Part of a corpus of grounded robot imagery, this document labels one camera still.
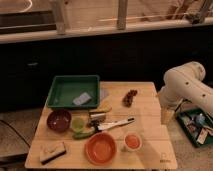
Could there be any dark purple grape bunch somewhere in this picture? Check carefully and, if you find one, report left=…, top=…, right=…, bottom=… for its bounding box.
left=123, top=90, right=138, bottom=107

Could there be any metal can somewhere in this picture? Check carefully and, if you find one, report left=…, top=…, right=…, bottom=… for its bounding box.
left=90, top=113, right=106, bottom=122

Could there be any white cup orange inside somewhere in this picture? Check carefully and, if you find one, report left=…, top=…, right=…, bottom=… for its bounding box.
left=124, top=132, right=142, bottom=152

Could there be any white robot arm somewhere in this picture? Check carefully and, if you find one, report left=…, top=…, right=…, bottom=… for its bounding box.
left=158, top=61, right=213, bottom=117

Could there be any small green cup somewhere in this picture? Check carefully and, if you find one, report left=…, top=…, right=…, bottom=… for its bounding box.
left=71, top=117, right=85, bottom=133

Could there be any orange bowl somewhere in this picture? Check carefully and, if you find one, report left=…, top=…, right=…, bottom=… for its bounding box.
left=84, top=133, right=117, bottom=165

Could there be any yellow banana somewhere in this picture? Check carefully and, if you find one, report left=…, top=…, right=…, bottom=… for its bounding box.
left=89, top=106, right=112, bottom=113

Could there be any wooden block with dark base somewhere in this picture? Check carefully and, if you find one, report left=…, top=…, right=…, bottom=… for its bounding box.
left=39, top=142, right=66, bottom=164

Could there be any dark red bowl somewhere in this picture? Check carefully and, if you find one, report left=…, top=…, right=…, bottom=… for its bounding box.
left=46, top=109, right=71, bottom=133

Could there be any green plastic tray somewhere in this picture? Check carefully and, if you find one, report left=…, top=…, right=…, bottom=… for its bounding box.
left=46, top=75, right=100, bottom=109

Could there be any green bin with clutter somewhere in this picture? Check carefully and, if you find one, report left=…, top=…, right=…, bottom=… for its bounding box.
left=176, top=108, right=213, bottom=148

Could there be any white handled knife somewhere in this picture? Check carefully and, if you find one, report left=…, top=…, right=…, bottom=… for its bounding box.
left=97, top=117, right=135, bottom=131

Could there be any grey sponge in tray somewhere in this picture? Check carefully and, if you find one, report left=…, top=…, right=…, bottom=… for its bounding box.
left=73, top=92, right=91, bottom=106

